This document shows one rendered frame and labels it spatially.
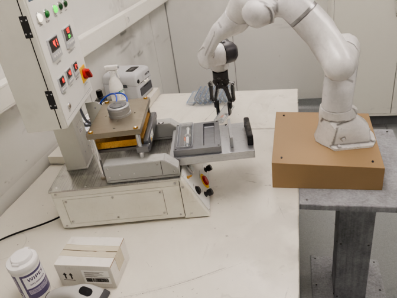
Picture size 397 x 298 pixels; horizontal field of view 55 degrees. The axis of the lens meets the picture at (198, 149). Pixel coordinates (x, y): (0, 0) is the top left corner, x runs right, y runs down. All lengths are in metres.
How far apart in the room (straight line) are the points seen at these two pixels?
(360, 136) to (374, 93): 1.91
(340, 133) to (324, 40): 0.36
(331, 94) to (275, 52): 2.29
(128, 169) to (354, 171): 0.79
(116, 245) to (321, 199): 0.73
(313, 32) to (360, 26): 1.90
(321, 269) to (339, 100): 1.05
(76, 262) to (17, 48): 0.64
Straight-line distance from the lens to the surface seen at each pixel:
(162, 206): 1.37
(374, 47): 3.32
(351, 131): 1.53
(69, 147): 1.45
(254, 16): 1.39
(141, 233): 1.39
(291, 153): 1.50
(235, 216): 1.39
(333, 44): 1.36
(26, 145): 1.89
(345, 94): 1.46
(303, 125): 1.67
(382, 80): 3.43
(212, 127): 1.47
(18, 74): 1.26
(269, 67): 3.76
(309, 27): 1.37
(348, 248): 1.87
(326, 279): 2.18
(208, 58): 1.69
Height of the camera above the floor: 1.64
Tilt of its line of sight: 30 degrees down
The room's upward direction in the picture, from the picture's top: 8 degrees counter-clockwise
